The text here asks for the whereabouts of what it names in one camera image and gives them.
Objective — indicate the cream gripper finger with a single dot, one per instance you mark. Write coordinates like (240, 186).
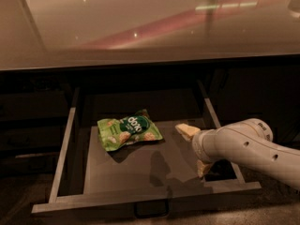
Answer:
(187, 131)
(203, 168)

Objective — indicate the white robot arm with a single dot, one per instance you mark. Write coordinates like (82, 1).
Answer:
(248, 143)

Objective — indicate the dark cabinet door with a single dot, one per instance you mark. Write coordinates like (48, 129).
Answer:
(269, 93)

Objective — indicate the items inside top drawer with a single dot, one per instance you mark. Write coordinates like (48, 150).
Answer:
(136, 128)

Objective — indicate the dark drawer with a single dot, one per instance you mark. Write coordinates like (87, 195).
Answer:
(143, 180)
(28, 163)
(33, 137)
(37, 105)

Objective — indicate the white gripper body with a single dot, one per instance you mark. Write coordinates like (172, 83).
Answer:
(200, 146)

